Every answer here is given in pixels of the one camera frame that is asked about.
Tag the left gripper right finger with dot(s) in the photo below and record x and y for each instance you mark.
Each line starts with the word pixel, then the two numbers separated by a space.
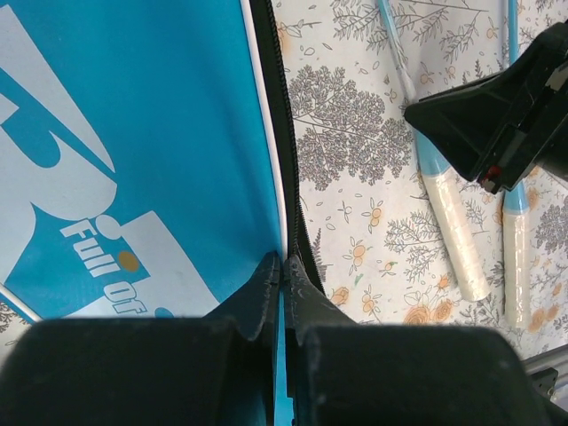
pixel 343 373

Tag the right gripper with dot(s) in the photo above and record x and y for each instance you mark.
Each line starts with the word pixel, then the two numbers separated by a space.
pixel 496 129

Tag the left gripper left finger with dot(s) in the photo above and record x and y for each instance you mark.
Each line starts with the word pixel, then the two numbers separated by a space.
pixel 214 370

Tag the blue badminton racket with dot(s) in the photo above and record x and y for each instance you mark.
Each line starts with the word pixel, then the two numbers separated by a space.
pixel 442 190
pixel 516 247

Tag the blue racket cover bag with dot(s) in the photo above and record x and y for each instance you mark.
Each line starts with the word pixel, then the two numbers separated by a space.
pixel 148 161

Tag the floral table mat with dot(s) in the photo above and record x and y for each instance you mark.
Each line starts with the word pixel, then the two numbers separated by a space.
pixel 377 246

